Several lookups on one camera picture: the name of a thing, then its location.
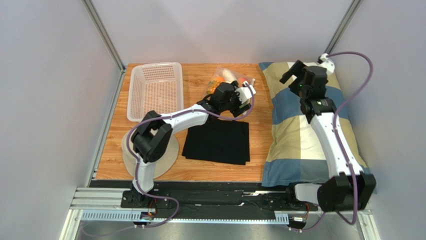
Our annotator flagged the white plastic basket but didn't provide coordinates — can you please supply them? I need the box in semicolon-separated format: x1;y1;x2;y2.
126;62;184;123

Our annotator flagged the beige bucket hat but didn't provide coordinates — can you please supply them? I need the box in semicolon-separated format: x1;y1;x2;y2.
121;131;180;179

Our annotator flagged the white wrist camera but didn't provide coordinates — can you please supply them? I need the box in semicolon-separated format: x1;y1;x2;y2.
235;84;256;105
317;53;336;76

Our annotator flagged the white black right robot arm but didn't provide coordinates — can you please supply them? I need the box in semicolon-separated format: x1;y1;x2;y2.
280;60;377;213

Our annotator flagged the folded black cloth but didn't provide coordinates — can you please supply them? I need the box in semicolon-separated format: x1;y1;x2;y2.
182;120;251;166

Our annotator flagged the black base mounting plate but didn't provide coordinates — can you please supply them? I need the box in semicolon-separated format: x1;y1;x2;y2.
120;181;318;220

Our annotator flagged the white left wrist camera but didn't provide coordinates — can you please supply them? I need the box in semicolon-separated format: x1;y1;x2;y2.
235;84;256;105

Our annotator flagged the fake peach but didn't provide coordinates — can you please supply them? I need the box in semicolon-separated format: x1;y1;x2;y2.
237;77;249;85

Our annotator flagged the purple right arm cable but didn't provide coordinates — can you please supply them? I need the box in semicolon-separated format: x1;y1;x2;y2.
287;51;374;233

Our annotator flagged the clear zip top bag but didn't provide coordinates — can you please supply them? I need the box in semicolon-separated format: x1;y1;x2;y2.
205;67;256;95

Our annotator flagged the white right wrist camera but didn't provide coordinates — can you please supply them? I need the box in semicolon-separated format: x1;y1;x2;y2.
317;53;336;76

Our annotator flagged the blue beige checked pillow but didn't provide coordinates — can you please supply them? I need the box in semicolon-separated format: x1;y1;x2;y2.
258;61;378;195

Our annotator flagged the fake mango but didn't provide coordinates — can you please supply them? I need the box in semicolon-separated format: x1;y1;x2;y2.
212;76;225;84

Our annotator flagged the aluminium frame rail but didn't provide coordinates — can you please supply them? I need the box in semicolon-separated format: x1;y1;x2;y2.
61;181;380;240

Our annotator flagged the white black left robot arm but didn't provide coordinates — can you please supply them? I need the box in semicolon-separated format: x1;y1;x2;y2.
124;81;256;208

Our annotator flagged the fake white radish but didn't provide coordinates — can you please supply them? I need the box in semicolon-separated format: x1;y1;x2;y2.
221;69;237;83

